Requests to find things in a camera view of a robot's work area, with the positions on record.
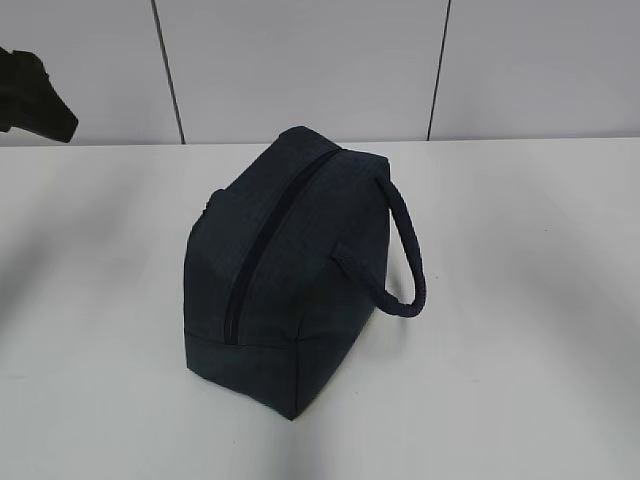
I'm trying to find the dark blue lunch bag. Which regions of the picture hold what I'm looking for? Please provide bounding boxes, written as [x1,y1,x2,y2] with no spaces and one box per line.
[183,126,427,420]

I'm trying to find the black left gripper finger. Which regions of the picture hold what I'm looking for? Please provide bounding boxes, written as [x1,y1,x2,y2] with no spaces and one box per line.
[1,48,79,143]

